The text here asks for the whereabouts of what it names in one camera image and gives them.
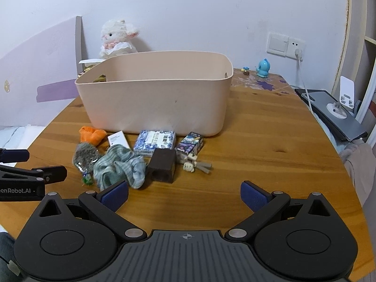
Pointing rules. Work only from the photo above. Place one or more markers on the small bear keychain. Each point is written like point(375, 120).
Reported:
point(190, 163)

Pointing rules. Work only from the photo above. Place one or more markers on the purple cartoon box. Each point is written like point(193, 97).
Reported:
point(191, 144)

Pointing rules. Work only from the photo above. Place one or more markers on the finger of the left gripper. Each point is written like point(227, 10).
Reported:
point(53, 174)
point(11, 156)

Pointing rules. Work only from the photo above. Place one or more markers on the lilac headboard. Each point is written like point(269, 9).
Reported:
point(37, 77)

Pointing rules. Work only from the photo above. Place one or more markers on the grey speckled cloth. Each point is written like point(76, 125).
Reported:
point(85, 156)

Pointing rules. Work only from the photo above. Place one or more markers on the beige plastic storage bin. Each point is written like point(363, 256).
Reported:
point(182, 91)

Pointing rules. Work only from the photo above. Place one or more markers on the orange cloth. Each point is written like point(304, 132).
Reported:
point(92, 135)

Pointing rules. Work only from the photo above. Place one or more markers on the blue white patterned box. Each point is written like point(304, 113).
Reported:
point(149, 140)

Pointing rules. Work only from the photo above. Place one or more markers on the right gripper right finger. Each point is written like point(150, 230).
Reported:
point(266, 207)

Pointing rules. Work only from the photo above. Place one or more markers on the white plush sheep toy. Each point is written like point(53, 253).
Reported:
point(116, 38)

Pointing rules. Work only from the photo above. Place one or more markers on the white wooden shelf frame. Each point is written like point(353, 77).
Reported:
point(357, 61)

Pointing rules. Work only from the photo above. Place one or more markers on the green plaid cloth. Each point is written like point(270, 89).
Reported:
point(120, 164)

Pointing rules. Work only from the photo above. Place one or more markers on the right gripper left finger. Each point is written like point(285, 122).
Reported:
point(103, 207)

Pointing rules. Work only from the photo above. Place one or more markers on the white open carton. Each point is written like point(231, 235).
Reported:
point(90, 62)

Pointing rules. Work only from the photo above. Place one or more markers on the grey beige fabric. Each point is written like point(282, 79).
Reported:
point(359, 162)

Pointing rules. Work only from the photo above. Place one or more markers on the grey laptop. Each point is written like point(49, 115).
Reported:
point(339, 121)

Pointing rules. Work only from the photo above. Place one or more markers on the white phone stand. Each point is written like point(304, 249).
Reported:
point(346, 99)

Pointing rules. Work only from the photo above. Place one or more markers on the small white box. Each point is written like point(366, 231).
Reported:
point(118, 139)

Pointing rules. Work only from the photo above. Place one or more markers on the dark brown wooden block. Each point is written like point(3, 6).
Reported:
point(162, 165)

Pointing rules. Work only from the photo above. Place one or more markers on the white wall switch socket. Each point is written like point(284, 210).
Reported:
point(285, 46)

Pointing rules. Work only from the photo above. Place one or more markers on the blue bird figurine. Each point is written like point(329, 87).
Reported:
point(263, 68)

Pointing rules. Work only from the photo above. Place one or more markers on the small colourful figurine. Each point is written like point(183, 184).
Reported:
point(245, 71)

